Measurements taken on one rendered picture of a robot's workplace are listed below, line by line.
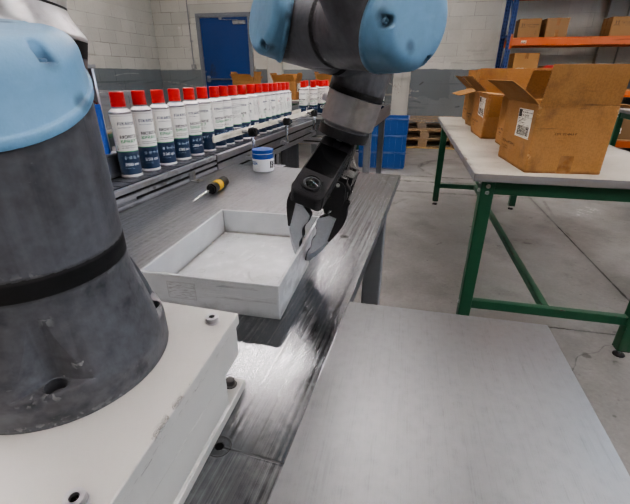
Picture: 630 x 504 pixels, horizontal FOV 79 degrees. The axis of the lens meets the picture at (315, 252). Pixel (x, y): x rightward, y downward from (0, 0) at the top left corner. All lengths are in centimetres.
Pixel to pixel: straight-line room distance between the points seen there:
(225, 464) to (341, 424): 11
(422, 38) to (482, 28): 765
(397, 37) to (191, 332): 29
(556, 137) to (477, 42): 634
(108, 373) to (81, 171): 13
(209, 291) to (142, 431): 27
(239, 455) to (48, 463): 14
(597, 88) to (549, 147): 23
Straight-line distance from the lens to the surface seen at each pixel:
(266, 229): 76
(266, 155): 129
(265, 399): 41
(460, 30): 796
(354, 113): 53
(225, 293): 53
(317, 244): 60
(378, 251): 128
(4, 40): 26
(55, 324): 29
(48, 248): 27
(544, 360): 52
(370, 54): 36
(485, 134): 254
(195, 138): 132
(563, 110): 171
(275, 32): 45
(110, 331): 30
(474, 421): 42
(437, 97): 793
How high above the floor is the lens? 112
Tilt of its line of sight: 25 degrees down
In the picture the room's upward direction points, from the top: straight up
